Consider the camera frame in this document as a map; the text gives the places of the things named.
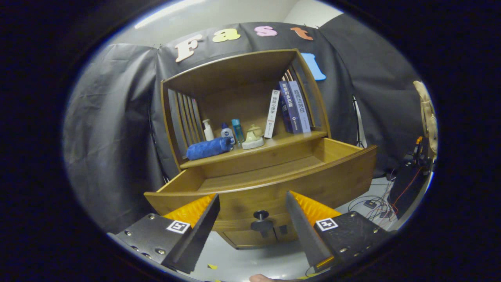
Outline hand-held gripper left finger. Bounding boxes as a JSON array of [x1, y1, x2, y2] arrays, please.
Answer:
[[108, 193, 221, 275]]

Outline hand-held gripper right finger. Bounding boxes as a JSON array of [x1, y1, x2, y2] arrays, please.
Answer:
[[285, 191, 392, 273]]

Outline wooden drawer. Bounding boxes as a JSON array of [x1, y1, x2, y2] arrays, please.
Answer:
[[144, 137, 378, 231]]

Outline wooden cabinet door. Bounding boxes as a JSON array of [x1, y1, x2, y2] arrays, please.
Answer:
[[217, 229, 280, 249], [275, 225, 300, 242]]

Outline wooden cabinet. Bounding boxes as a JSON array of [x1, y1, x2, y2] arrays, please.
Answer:
[[160, 48, 333, 249]]

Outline blue rolled towel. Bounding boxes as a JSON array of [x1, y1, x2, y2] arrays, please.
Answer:
[[186, 136, 232, 161]]

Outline white pump bottle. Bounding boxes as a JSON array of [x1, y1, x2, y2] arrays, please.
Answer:
[[202, 119, 215, 142]]

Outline white bottle with blue cap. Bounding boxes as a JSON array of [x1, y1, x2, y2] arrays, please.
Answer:
[[220, 123, 236, 145]]

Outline black box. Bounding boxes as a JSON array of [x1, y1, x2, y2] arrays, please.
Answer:
[[387, 159, 431, 218]]

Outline clear blue bottle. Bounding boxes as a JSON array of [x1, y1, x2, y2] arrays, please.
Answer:
[[231, 119, 245, 144]]

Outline black backdrop stand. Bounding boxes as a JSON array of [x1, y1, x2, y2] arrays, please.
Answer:
[[351, 95, 366, 148]]

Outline light purple book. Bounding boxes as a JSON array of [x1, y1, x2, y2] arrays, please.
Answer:
[[289, 80, 312, 134]]

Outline white book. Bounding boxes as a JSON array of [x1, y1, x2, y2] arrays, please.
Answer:
[[264, 89, 281, 139]]

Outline dark blue book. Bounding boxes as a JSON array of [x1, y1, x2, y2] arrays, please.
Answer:
[[279, 81, 303, 134]]

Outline orange-tipped black tool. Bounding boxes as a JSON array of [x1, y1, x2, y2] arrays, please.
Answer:
[[413, 136, 425, 165]]

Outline floor cables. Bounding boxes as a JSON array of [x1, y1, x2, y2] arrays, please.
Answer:
[[346, 172, 400, 222]]

